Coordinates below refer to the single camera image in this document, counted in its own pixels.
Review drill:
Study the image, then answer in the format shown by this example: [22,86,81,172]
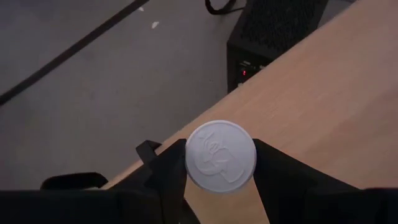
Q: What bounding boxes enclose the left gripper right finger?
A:
[252,138,369,224]

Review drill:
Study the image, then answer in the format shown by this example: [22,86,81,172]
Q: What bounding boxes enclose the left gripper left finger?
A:
[136,138,201,224]

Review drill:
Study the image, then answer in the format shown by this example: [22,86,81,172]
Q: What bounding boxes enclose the gummy bottle white cap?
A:
[185,119,258,194]

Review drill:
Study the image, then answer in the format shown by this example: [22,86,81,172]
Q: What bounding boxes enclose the wooden shelf black metal legs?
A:
[101,0,398,224]

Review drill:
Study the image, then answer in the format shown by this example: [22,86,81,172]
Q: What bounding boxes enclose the black perforated computer case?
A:
[226,0,330,94]

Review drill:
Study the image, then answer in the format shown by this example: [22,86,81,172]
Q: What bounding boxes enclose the black cable loop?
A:
[204,0,248,16]

